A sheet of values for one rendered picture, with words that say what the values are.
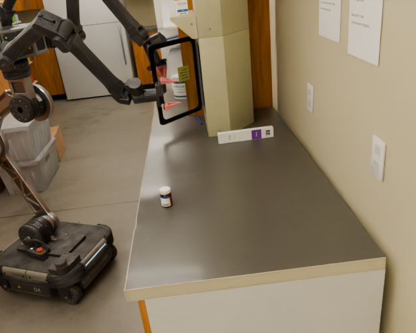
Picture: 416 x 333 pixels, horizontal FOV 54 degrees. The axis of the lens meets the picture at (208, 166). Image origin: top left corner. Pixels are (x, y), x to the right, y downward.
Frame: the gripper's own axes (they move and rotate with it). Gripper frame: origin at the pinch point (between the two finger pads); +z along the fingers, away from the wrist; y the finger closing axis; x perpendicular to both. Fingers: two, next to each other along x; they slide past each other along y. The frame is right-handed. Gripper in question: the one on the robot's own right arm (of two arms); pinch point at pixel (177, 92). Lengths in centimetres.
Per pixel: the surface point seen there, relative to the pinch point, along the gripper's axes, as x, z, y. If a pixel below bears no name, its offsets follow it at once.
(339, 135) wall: -49, 56, -10
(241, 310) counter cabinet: -94, 13, -39
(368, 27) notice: -67, 56, 28
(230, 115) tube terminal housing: 10.0, 23.2, -17.3
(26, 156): 163, -148, -82
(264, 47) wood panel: 47, 48, 7
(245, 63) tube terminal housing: 20.4, 33.7, 4.6
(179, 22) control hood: 9.3, 4.7, 28.3
